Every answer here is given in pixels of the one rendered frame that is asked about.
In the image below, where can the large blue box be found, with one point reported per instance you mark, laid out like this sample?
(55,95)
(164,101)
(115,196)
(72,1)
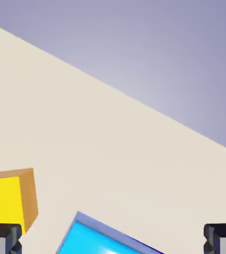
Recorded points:
(96,238)

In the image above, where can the large yellow box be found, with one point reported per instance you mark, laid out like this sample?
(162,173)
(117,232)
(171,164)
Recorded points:
(3,200)

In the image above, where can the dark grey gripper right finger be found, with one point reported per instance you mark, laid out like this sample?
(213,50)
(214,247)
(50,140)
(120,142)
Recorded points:
(224,238)

